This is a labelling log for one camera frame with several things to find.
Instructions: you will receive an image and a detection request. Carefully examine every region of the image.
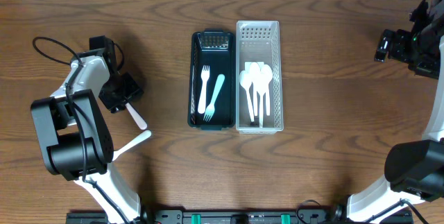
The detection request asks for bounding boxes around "dark green perforated basket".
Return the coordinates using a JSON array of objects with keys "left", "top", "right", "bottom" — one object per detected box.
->
[{"left": 187, "top": 28, "right": 236, "bottom": 130}]

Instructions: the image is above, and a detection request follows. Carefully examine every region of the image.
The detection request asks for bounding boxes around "white plastic fork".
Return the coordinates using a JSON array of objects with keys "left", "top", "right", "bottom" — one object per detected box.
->
[
  {"left": 126, "top": 103, "right": 148, "bottom": 130},
  {"left": 112, "top": 130, "right": 152, "bottom": 161},
  {"left": 198, "top": 65, "right": 210, "bottom": 114}
]

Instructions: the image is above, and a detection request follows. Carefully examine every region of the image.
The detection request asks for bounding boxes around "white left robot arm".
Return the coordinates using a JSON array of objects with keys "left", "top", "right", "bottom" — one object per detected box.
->
[{"left": 31, "top": 53, "right": 151, "bottom": 223}]

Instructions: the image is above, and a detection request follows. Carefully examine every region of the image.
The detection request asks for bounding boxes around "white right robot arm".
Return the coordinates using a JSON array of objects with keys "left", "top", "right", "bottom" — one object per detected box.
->
[{"left": 345, "top": 37, "right": 443, "bottom": 223}]

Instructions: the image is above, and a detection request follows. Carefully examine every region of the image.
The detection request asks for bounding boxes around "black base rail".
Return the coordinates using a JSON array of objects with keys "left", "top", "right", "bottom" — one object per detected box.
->
[{"left": 65, "top": 199, "right": 413, "bottom": 224}]

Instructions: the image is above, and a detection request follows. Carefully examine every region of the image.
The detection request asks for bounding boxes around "clear perforated plastic basket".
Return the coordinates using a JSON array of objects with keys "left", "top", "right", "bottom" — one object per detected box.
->
[{"left": 235, "top": 20, "right": 284, "bottom": 134}]

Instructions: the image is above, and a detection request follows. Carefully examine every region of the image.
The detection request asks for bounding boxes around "pale green plastic fork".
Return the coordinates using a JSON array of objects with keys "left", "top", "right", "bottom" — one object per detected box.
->
[{"left": 203, "top": 74, "right": 225, "bottom": 122}]

